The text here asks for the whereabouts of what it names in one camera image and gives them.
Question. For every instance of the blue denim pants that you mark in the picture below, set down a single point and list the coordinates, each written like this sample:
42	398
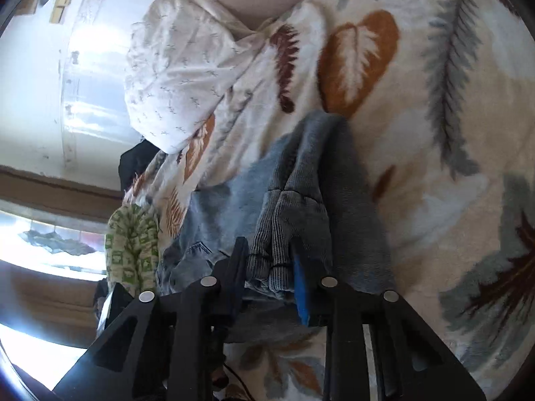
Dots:
288	209

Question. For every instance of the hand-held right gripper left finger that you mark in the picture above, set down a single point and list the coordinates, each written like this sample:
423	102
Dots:
229	284

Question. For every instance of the beige wall switch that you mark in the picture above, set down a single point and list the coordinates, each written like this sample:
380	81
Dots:
62	4

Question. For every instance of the white patterned pillow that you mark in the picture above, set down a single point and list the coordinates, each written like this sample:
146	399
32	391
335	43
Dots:
184	79

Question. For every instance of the green checkered blanket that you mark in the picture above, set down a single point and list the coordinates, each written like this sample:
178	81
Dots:
131	250

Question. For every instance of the leaf print blanket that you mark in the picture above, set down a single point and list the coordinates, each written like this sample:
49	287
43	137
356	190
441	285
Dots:
418	133

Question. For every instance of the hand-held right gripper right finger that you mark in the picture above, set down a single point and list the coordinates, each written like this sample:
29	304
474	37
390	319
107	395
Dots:
301	292

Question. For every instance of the black cloth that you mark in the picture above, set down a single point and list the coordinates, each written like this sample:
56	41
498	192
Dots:
133	163

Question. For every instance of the stained glass window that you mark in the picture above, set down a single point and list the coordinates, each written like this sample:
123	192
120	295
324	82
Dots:
50	240

